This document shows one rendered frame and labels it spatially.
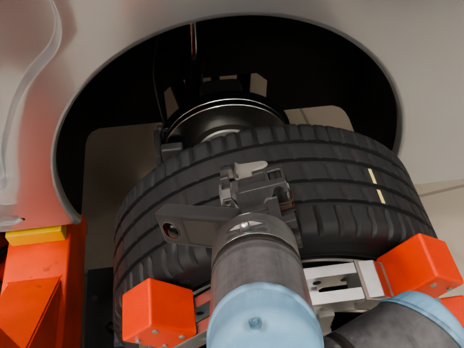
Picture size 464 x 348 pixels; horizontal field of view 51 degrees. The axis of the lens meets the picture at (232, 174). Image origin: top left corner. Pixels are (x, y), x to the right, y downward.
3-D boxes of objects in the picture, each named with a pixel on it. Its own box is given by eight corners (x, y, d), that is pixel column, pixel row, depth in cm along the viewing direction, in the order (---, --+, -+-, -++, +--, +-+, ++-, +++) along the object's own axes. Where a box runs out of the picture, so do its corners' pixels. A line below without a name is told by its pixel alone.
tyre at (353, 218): (442, 218, 122) (330, 56, 76) (485, 308, 108) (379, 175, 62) (228, 306, 147) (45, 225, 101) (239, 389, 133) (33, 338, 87)
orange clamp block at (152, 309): (193, 288, 78) (148, 275, 73) (198, 336, 74) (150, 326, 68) (166, 304, 82) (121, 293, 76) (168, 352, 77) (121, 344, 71)
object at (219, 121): (252, 188, 144) (310, 112, 122) (257, 210, 139) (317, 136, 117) (147, 170, 131) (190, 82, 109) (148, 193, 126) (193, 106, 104)
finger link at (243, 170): (267, 161, 71) (273, 189, 63) (228, 170, 72) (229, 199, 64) (262, 141, 70) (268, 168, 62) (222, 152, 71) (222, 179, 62)
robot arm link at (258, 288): (224, 429, 39) (190, 335, 35) (224, 322, 51) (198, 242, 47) (339, 407, 39) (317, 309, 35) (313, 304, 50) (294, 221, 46)
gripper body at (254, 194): (293, 210, 65) (306, 264, 54) (229, 226, 65) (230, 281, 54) (279, 159, 61) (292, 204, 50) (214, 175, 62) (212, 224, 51)
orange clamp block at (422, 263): (401, 265, 82) (445, 239, 77) (418, 310, 78) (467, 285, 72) (373, 258, 79) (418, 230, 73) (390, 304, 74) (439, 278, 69)
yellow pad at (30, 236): (70, 197, 136) (65, 186, 132) (66, 240, 128) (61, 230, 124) (18, 203, 135) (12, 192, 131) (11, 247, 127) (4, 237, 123)
